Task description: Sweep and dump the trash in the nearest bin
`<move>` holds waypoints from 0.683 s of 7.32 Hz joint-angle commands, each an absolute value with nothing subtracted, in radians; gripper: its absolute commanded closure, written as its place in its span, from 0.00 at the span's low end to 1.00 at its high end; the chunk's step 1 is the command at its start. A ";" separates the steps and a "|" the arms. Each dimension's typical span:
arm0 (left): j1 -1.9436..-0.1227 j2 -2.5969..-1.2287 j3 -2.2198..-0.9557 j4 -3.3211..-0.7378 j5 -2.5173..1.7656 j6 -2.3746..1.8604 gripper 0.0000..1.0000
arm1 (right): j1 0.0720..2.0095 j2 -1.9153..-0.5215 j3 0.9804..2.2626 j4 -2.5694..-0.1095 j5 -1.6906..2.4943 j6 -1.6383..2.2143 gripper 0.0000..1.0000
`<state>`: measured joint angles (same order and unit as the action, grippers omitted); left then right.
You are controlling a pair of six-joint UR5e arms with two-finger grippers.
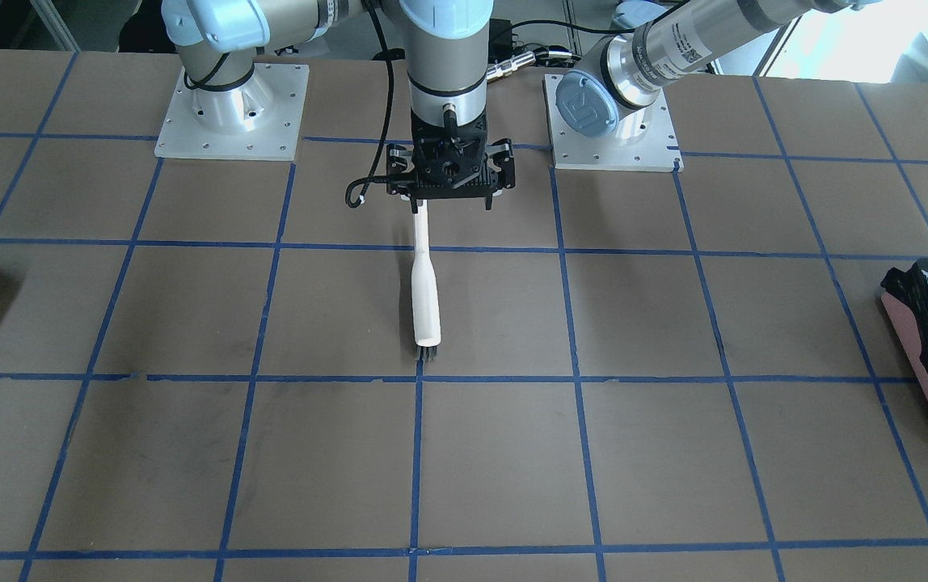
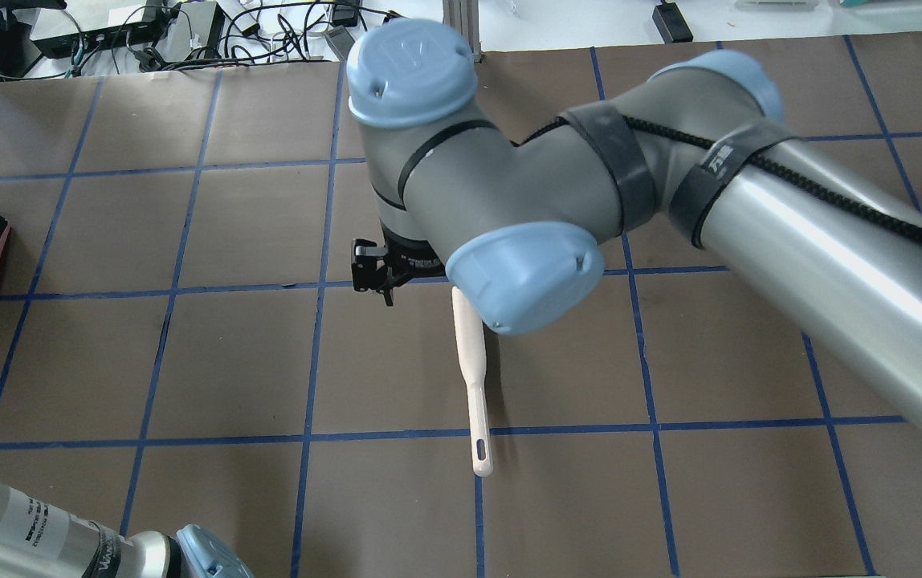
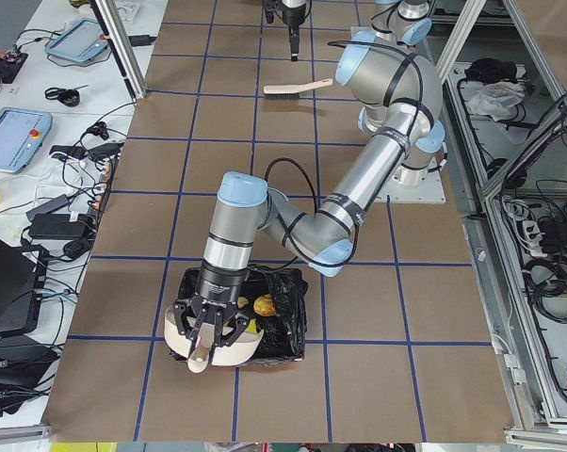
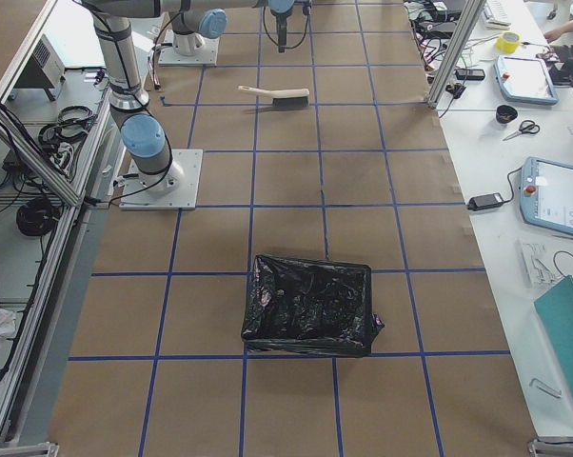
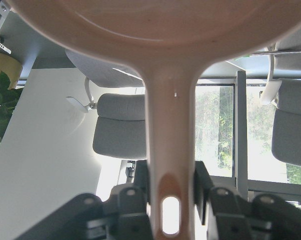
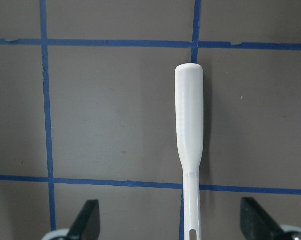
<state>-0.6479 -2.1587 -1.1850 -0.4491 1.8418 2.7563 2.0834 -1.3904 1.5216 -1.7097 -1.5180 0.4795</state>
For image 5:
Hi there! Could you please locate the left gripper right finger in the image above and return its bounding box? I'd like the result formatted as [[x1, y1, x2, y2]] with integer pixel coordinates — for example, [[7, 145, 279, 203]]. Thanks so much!
[[194, 161, 253, 240]]

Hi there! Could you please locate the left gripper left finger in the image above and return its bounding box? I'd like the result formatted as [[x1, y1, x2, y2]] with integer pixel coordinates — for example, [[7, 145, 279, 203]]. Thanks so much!
[[103, 160, 153, 240]]

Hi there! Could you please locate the beige plastic dustpan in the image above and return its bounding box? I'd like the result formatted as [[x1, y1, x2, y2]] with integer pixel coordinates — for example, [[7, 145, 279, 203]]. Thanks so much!
[[8, 0, 301, 240]]

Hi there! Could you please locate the grey office chair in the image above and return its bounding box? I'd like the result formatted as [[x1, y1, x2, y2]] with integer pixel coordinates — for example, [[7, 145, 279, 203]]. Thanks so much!
[[65, 49, 147, 160], [259, 34, 301, 169]]

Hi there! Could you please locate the white desk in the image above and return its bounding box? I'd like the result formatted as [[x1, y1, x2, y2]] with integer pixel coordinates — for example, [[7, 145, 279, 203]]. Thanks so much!
[[0, 68, 101, 240]]

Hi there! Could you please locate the green potted plant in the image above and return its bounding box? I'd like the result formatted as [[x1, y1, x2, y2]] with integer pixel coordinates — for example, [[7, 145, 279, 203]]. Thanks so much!
[[0, 71, 23, 142]]

